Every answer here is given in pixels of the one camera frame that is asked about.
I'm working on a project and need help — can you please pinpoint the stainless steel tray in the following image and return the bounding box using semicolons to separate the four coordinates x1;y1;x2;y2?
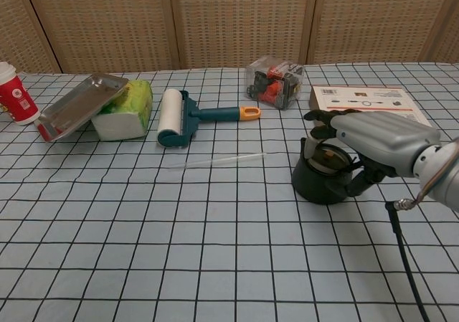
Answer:
37;72;130;143

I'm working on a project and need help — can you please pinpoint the red paper coffee cup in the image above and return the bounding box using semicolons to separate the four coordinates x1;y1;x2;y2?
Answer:
0;62;40;126

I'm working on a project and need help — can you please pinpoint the teal lint roller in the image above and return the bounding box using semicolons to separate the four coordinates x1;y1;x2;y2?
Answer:
156;88;262;149

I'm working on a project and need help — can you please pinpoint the white flat product box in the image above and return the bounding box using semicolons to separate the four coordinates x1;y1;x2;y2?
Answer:
309;85;433;126

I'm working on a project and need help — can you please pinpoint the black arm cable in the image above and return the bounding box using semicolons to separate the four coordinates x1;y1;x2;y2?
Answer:
384;153;459;322

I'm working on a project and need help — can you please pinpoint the green tissue paper pack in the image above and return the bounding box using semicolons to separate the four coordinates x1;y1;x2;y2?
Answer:
90;79;153;142

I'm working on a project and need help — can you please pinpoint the dark green kettle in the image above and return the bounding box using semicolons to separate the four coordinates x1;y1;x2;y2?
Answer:
291;137;361;205

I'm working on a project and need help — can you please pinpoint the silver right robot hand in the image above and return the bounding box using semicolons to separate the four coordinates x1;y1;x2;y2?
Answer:
303;108;442;196

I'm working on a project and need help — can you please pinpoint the blue checked tablecloth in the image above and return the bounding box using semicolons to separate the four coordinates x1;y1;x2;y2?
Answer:
0;61;459;322

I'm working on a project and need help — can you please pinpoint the woven folding screen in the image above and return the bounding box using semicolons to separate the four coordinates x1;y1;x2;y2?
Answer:
0;0;459;75

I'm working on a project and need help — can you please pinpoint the black kettle lid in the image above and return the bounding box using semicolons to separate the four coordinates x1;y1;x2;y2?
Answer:
311;145;348;169

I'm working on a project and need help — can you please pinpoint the clear box of clips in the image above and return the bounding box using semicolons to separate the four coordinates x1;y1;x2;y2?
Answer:
245;55;306;111

